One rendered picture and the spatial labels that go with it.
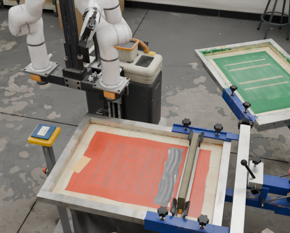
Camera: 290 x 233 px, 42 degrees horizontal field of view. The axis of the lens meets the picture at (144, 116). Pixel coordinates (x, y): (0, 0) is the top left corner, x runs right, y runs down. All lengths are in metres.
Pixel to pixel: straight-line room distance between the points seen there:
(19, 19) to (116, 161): 0.83
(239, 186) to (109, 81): 0.84
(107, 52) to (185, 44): 2.91
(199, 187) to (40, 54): 1.10
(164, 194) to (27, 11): 1.08
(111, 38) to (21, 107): 2.16
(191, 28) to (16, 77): 2.30
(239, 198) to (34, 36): 1.30
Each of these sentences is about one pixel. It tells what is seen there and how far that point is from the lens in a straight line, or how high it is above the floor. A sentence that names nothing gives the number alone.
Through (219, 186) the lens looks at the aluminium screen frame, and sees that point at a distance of 1.73.
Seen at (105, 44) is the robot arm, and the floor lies 1.40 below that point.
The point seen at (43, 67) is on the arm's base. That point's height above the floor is 1.16.
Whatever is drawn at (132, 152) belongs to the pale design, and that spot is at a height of 0.96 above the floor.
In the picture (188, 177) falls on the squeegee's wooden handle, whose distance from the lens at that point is 1.64.
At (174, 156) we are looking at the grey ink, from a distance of 1.86.
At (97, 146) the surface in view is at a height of 0.96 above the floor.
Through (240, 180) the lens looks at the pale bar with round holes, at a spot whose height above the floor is 1.04.
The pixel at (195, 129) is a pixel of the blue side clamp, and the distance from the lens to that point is 1.96.
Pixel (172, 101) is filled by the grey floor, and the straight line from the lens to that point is 3.77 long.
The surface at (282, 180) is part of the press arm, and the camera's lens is 1.75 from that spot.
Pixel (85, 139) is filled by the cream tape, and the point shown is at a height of 0.96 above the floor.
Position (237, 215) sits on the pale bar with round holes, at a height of 1.04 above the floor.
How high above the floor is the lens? 2.30
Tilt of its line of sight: 40 degrees down
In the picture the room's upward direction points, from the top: straight up
